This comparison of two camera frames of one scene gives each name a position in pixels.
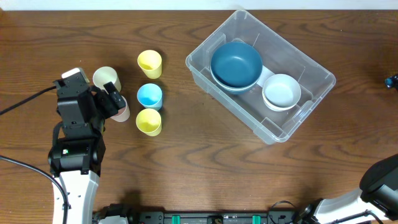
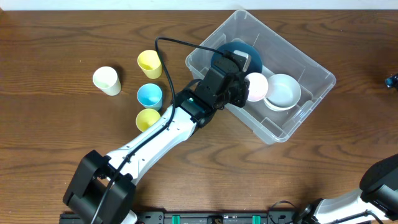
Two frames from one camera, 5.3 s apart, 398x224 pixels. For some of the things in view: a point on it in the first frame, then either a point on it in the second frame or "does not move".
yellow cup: x=148 y=121 does not move
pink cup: x=123 y=114 -> x=258 y=86
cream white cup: x=105 y=74 does not move
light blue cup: x=150 y=96 does not move
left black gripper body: x=101 y=101 -> x=241 y=90
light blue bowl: x=281 y=91 does not move
